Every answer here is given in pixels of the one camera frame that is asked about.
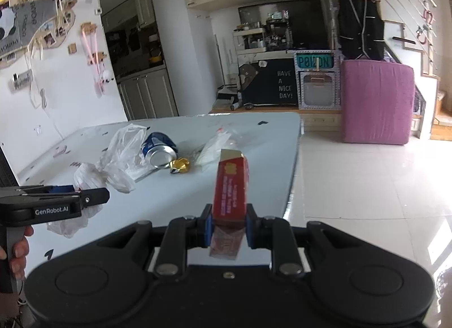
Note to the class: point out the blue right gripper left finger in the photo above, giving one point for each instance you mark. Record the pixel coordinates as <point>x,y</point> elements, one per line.
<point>206,226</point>

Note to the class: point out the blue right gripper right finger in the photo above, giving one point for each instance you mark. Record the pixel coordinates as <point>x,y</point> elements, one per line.
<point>252,227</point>

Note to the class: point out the red cigarette box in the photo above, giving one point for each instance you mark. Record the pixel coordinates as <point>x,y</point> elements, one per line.
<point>229,205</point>

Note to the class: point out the person's left hand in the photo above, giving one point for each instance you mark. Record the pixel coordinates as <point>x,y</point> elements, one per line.
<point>14,250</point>

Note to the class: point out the gold foil wrapper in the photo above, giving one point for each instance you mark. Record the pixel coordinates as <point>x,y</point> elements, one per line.
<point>179,166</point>

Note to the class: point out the clear zip plastic bag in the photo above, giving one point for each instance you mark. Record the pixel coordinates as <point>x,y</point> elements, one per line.
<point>210,152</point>

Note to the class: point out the crushed blue soda can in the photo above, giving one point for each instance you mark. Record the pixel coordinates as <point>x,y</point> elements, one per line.
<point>159,150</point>

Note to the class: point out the crumpled white plastic bag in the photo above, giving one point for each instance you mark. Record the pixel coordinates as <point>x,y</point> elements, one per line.
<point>119,168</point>

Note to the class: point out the black chalkboard cart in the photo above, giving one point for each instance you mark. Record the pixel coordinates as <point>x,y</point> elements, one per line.
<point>269,83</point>

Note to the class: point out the white toy oven cabinet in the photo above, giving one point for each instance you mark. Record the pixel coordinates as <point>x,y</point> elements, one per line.
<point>318,79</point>

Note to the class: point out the purple folded mattress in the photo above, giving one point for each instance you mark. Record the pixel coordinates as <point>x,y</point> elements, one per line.
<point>377,102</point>

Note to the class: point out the white shelf rack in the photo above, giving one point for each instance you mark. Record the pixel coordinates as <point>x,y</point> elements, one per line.
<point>250,41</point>

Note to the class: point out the grey kitchen cabinet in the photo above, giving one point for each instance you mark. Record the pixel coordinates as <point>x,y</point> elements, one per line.
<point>138,60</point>

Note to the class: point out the black hanging jacket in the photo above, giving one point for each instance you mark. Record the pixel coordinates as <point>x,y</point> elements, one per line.
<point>361,29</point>

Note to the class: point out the pink wall hanging decoration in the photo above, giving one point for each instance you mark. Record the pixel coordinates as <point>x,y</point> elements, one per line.
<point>95,57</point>

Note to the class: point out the wall photo collage board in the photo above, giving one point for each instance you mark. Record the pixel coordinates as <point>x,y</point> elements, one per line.
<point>27,25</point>

